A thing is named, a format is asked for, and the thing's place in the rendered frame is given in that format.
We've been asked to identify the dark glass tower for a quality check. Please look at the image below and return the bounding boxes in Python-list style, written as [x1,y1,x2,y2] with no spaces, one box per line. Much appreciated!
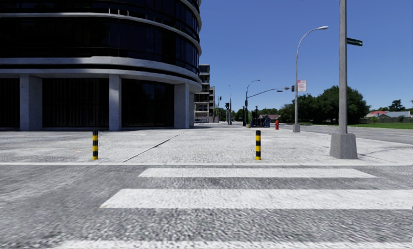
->
[0,0,203,132]

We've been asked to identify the pale concrete building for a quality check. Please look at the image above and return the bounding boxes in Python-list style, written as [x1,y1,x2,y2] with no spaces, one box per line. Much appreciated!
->
[194,64,216,124]

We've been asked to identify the black and yellow striped post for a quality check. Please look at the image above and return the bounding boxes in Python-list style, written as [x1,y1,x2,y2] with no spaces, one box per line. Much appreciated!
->
[92,130,99,161]
[255,130,262,161]

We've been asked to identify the red-roofed low house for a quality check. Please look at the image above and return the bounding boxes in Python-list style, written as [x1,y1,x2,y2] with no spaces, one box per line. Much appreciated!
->
[365,111,411,123]

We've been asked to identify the trees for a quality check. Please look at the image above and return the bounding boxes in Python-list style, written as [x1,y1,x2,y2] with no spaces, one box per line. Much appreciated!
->
[233,85,371,125]

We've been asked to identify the sign on a post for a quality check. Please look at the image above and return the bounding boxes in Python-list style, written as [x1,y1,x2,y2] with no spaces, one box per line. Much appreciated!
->
[301,0,364,160]

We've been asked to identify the tree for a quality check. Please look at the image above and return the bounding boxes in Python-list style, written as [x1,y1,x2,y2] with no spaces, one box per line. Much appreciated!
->
[388,99,406,112]

